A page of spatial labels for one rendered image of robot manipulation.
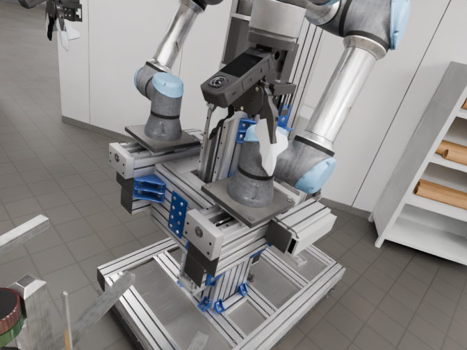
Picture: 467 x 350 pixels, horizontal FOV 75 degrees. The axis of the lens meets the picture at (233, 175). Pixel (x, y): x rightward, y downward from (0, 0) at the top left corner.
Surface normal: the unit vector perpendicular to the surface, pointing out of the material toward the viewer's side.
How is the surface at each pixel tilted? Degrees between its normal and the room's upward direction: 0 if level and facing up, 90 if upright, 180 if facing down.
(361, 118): 90
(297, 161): 67
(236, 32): 90
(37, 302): 90
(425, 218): 90
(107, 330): 0
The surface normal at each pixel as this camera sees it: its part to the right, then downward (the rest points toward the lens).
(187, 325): 0.21, -0.86
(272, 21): -0.24, 0.42
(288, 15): 0.28, 0.51
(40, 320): 0.91, 0.34
